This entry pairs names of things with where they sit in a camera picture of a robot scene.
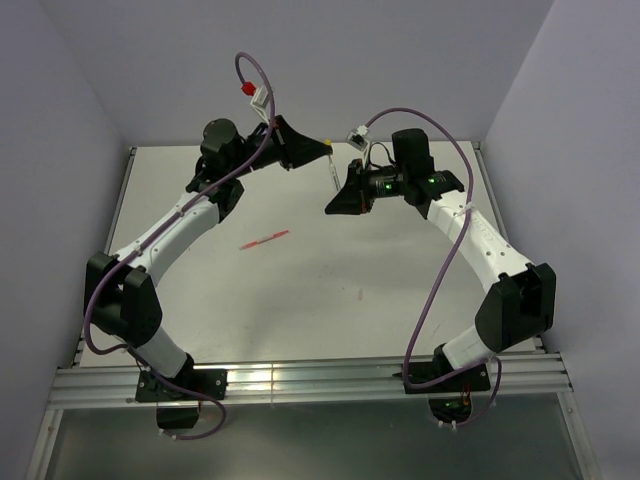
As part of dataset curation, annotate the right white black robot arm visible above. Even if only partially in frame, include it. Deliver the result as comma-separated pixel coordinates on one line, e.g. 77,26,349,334
325,129,556,390

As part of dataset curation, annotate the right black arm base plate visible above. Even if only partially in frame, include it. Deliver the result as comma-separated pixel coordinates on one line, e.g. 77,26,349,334
404,361,491,394

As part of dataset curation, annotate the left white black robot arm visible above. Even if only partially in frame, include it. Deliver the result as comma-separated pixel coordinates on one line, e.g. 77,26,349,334
83,116,333,399

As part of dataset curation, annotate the red pen with clear barrel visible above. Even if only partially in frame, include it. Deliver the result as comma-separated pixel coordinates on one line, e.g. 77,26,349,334
239,229,290,251

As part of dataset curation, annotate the aluminium frame rail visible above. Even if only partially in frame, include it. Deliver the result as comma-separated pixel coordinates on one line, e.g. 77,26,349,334
46,353,572,410

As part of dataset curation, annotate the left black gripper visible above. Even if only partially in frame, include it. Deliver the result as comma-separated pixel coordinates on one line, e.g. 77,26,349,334
228,115,330,179

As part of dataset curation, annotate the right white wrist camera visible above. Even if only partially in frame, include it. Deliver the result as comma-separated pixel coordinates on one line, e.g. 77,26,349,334
346,125,371,167

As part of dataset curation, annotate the white pen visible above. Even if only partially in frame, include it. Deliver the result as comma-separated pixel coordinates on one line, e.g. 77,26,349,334
327,155,341,192

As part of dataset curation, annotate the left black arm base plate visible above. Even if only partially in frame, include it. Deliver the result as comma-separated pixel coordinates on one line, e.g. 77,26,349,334
135,369,227,403

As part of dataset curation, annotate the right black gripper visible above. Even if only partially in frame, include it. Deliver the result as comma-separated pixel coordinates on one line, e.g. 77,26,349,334
325,158,408,215

